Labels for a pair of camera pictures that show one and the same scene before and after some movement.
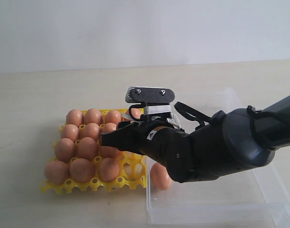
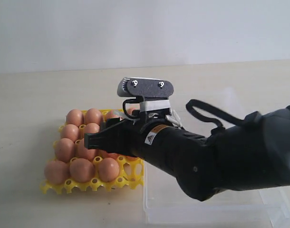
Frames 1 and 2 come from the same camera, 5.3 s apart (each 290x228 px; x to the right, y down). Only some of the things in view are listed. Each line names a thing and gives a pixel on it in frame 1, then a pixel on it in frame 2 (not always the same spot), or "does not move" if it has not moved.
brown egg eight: [69, 131] does not move
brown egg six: [82, 170] does not move
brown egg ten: [108, 152] does not move
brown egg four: [136, 113] to [130, 110]
